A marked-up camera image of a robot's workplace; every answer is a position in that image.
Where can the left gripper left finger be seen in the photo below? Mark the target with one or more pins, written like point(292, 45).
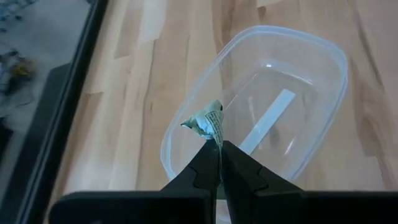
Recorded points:
point(174, 205)

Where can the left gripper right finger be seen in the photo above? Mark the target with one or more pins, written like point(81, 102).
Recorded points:
point(267, 205)

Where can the green stevia packet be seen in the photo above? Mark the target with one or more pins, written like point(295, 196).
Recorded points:
point(206, 119)

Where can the white paper strip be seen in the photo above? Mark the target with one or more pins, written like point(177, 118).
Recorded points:
point(267, 121)

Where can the clear plastic bin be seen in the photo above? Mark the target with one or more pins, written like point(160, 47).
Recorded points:
point(311, 124)

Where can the black aluminium table frame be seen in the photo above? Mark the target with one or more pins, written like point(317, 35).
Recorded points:
point(66, 102)

